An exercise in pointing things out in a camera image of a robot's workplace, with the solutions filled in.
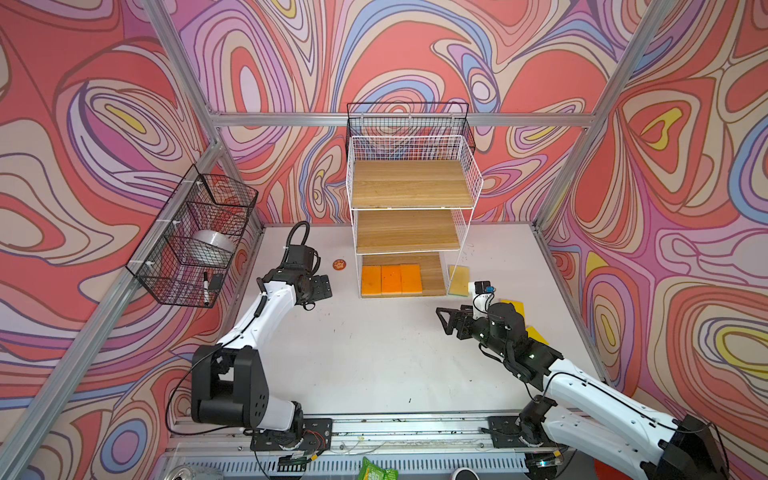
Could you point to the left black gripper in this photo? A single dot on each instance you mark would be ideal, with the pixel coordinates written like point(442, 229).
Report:
point(318, 291)

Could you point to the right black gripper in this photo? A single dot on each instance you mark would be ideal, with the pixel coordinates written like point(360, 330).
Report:
point(465, 317)

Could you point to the pale yellow sponge orange underside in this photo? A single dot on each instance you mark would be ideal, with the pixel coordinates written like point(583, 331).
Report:
point(411, 280)

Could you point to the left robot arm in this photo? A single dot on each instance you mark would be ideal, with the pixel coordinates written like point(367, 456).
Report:
point(229, 387)

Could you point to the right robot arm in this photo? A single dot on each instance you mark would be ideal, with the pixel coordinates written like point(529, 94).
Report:
point(669, 448)

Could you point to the yellow sponge right table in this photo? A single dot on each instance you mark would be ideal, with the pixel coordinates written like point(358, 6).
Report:
point(535, 335)

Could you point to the silver tape roll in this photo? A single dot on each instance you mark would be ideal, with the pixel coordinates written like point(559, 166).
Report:
point(216, 240)

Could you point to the black marker in basket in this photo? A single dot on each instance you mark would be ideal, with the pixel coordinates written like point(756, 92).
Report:
point(205, 289)

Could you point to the green snack bag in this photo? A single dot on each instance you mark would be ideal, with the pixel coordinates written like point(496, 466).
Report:
point(370, 471)

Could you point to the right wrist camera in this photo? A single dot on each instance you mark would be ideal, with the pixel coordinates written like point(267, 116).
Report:
point(483, 294)

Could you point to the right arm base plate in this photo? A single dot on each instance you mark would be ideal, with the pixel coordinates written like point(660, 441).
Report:
point(510, 432)

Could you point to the aluminium front rail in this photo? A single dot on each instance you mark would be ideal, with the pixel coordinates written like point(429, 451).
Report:
point(415, 433)

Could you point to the black wire basket on wall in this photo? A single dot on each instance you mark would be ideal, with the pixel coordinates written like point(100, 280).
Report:
point(169, 264)

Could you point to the white wire wooden shelf rack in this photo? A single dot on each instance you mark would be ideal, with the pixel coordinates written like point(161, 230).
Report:
point(411, 201)

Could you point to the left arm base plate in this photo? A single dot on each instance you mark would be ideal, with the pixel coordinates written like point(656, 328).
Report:
point(291, 435)

